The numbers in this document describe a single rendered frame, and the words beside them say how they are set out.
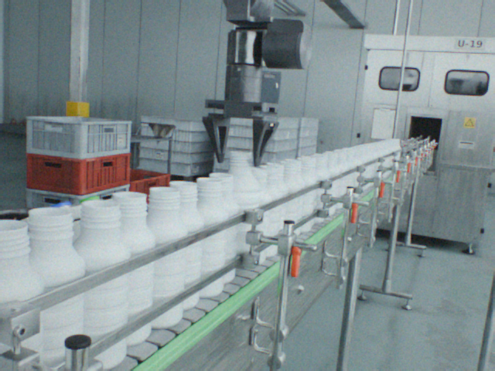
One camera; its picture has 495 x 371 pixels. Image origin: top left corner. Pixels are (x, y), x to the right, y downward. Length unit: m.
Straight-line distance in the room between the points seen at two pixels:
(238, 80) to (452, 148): 4.69
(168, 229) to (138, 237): 0.05
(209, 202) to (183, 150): 7.39
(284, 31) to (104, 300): 0.47
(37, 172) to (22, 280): 2.94
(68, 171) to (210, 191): 2.56
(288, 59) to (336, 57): 10.51
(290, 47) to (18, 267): 0.49
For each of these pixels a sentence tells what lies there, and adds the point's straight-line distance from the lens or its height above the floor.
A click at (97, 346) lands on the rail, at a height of 1.04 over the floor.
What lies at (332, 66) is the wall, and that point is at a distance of 11.27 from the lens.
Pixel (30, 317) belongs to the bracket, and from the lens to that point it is 0.39.
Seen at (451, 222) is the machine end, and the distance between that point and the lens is 5.48.
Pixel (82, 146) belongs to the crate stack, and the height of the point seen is 0.96.
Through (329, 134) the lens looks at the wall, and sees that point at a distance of 11.21.
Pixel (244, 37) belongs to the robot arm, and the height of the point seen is 1.37.
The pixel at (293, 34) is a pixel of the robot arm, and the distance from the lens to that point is 0.77.
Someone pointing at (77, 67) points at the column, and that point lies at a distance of 11.01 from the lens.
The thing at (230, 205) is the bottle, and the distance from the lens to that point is 0.75.
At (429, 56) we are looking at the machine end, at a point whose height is 1.91.
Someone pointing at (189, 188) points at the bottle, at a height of 1.16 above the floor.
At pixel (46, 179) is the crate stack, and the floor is 0.74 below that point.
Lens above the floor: 1.27
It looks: 10 degrees down
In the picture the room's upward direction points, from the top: 5 degrees clockwise
